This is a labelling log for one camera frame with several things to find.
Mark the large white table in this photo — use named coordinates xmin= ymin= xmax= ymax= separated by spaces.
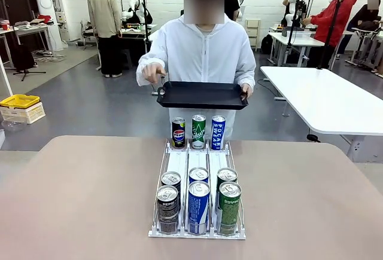
xmin=259 ymin=66 xmax=383 ymax=164

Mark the cluttered white side table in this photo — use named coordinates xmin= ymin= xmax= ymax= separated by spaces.
xmin=0 ymin=20 xmax=54 ymax=69

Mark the blue Pocari Sweat can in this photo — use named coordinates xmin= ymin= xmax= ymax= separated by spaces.
xmin=187 ymin=180 xmax=211 ymax=235
xmin=188 ymin=167 xmax=209 ymax=185
xmin=211 ymin=115 xmax=226 ymax=151

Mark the green Chilsung cider can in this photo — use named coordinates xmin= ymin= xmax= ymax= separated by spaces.
xmin=191 ymin=114 xmax=207 ymax=150
xmin=216 ymin=167 xmax=238 ymax=207
xmin=218 ymin=181 xmax=242 ymax=236

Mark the clear plastic container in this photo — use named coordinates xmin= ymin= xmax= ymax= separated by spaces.
xmin=1 ymin=118 xmax=28 ymax=133

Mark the white can dispenser rack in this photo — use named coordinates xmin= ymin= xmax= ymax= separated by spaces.
xmin=148 ymin=139 xmax=247 ymax=240

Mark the person in red jacket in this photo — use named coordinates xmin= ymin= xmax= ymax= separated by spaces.
xmin=300 ymin=0 xmax=358 ymax=69

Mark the person's right forearm white sleeve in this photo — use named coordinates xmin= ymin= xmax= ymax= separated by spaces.
xmin=136 ymin=56 xmax=168 ymax=87

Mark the person's right hand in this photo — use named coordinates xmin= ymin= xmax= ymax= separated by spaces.
xmin=142 ymin=62 xmax=167 ymax=84

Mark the black backpack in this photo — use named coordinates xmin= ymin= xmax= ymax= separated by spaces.
xmin=260 ymin=34 xmax=275 ymax=54

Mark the white drawer cabinet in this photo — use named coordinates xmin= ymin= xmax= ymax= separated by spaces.
xmin=245 ymin=19 xmax=262 ymax=48

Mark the man in beige jacket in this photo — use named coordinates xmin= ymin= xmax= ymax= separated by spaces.
xmin=86 ymin=0 xmax=124 ymax=78

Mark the white crate with yellow lid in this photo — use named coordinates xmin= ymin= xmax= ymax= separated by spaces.
xmin=0 ymin=94 xmax=46 ymax=125

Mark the seated person in dark clothes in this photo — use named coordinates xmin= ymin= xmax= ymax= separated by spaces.
xmin=338 ymin=0 xmax=382 ymax=60

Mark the tall white air conditioner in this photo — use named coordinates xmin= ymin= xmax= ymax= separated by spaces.
xmin=32 ymin=0 xmax=65 ymax=50

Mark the white desk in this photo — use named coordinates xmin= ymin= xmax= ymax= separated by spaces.
xmin=268 ymin=31 xmax=326 ymax=66

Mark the black serving tray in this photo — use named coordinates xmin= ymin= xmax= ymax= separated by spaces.
xmin=156 ymin=81 xmax=250 ymax=111

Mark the black Pepsi can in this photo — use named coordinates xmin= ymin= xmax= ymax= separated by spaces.
xmin=160 ymin=171 xmax=182 ymax=210
xmin=156 ymin=184 xmax=180 ymax=233
xmin=171 ymin=117 xmax=187 ymax=149

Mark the person's left forearm white sleeve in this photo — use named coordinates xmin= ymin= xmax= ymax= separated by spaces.
xmin=235 ymin=56 xmax=257 ymax=89

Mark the person in white hoodie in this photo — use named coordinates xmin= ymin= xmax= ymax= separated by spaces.
xmin=140 ymin=0 xmax=255 ymax=140

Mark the black tripod stand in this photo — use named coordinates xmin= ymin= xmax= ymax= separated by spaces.
xmin=5 ymin=26 xmax=47 ymax=81

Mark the black camera pole stand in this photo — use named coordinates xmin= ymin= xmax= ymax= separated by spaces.
xmin=285 ymin=0 xmax=315 ymax=60

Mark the person's left hand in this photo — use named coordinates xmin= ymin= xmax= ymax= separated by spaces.
xmin=241 ymin=82 xmax=254 ymax=99

